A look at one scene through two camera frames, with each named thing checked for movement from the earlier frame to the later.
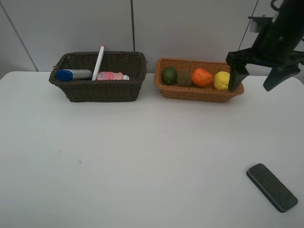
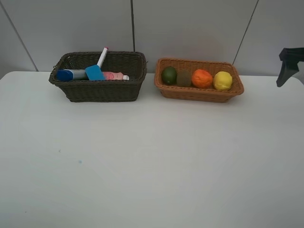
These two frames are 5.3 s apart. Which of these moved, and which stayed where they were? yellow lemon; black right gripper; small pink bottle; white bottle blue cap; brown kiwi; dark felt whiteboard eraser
Moved: black right gripper; dark felt whiteboard eraser
Stayed: small pink bottle; white bottle blue cap; brown kiwi; yellow lemon
